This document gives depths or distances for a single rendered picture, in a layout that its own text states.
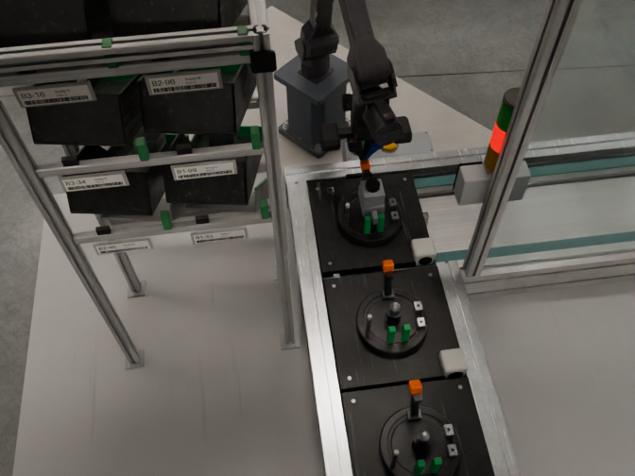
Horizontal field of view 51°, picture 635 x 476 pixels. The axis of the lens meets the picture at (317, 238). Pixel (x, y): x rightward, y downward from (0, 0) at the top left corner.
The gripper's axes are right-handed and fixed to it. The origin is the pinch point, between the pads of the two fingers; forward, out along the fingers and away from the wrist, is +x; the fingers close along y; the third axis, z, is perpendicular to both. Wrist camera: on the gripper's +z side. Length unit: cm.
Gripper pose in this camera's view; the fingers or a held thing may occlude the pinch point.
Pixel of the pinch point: (363, 149)
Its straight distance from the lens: 142.6
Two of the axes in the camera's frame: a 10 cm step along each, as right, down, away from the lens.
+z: -1.3, -8.3, 5.5
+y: -9.9, 1.1, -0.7
